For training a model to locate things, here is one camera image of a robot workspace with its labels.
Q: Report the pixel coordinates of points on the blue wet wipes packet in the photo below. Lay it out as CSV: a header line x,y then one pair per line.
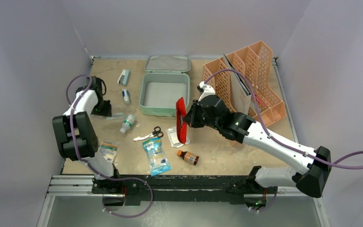
x,y
157,159

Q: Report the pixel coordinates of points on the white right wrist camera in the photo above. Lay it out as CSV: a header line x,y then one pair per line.
x,y
205,90

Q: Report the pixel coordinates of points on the small white blue tube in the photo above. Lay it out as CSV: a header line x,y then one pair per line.
x,y
126,96

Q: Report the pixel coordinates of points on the bandage box in bag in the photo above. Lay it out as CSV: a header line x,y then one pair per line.
x,y
109,151

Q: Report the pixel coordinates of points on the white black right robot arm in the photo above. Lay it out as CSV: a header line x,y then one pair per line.
x,y
307,170

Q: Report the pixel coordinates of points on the white gauze packets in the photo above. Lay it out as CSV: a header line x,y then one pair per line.
x,y
172,136

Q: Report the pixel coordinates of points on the mint green open case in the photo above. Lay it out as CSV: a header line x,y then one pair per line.
x,y
164,83

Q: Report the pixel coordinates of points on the white bottle green label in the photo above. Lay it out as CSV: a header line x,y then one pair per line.
x,y
127,123

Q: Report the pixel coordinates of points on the brown glass medicine bottle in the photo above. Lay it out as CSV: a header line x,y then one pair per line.
x,y
188,157

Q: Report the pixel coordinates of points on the blue white sachet packet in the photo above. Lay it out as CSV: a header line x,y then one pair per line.
x,y
116,116

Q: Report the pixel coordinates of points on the grey folder in organizer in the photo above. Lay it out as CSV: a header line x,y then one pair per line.
x,y
240,95

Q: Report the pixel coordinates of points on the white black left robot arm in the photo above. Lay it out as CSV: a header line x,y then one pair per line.
x,y
75,136

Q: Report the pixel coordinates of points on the black handled scissors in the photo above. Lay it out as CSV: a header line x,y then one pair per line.
x,y
157,132

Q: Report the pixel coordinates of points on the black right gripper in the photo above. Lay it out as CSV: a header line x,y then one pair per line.
x,y
193,115

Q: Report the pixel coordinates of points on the red first aid pouch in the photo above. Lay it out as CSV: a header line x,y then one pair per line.
x,y
181,126

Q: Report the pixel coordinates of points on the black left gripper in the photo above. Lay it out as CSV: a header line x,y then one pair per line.
x,y
107,110

